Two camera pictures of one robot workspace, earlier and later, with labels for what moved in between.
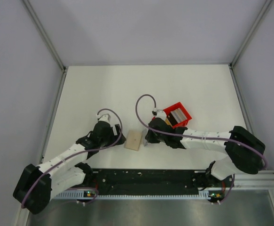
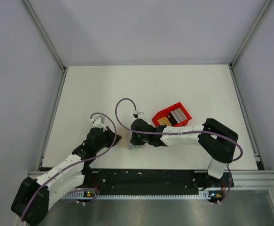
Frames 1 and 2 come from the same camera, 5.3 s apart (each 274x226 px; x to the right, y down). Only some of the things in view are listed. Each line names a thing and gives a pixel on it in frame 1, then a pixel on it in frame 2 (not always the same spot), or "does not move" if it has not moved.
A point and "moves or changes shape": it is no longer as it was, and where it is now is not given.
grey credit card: [144, 132] moves or changes shape
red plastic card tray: [177, 105] does not move
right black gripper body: [164, 139] to [140, 140]
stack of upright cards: [178, 115] does not move
